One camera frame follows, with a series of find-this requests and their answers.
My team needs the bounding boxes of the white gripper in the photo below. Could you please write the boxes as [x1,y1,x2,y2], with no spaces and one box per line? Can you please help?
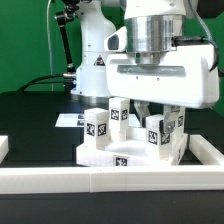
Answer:
[106,45,219,134]

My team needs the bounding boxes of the white square table top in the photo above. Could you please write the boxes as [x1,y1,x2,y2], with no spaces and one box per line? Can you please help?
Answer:
[76,128,188,167]

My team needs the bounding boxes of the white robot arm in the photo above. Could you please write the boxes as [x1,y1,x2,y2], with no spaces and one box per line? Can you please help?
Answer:
[71,0,219,132]

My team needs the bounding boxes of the white sheet with fiducial markers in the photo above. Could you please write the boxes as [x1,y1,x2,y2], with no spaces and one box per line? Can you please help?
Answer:
[55,113,140,127]

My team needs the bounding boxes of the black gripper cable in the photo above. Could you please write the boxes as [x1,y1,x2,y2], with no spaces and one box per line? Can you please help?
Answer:
[171,34,224,78]

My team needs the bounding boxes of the white workspace frame wall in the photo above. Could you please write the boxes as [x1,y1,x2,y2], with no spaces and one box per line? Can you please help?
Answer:
[0,136,224,194]

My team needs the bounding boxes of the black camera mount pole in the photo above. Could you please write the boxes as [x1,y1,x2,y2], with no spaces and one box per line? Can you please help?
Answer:
[54,0,81,79]

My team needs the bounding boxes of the black cable bundle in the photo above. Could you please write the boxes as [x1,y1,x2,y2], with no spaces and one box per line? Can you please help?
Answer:
[16,73,77,92]

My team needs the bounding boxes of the white thin cable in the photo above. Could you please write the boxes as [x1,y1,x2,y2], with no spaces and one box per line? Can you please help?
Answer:
[46,0,56,92]

